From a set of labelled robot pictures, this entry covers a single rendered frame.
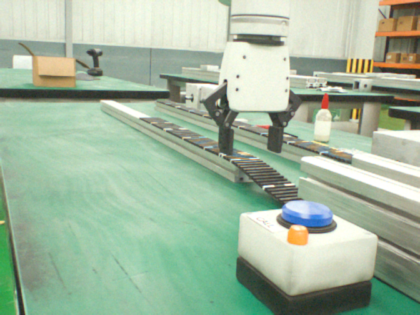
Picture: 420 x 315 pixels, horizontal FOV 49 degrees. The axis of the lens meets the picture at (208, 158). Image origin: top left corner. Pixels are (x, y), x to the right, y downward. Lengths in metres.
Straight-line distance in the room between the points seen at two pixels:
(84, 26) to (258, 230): 11.27
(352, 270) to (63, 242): 0.28
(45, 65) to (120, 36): 9.26
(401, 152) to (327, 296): 0.34
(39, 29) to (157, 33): 2.80
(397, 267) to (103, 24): 11.40
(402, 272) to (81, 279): 0.27
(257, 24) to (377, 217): 0.33
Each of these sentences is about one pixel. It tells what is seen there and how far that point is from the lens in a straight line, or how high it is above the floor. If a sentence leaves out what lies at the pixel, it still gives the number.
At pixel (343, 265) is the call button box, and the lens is 0.36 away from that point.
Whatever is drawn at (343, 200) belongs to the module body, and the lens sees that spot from 0.47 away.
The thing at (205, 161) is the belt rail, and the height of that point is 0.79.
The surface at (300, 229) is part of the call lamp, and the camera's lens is 0.33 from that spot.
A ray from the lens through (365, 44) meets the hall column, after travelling 8.63.
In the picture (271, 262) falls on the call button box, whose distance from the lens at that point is 0.36.
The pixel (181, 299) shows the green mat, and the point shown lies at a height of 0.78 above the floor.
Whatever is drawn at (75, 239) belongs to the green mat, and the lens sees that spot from 0.49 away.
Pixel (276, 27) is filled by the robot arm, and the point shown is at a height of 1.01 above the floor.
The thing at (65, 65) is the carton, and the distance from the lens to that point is 2.55.
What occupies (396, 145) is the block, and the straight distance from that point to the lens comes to 0.67.
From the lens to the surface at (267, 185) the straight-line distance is 0.64.
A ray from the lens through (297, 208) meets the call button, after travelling 0.37.
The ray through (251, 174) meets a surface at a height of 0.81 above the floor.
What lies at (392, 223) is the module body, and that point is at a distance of 0.43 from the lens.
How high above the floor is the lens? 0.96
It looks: 12 degrees down
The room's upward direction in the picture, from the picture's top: 3 degrees clockwise
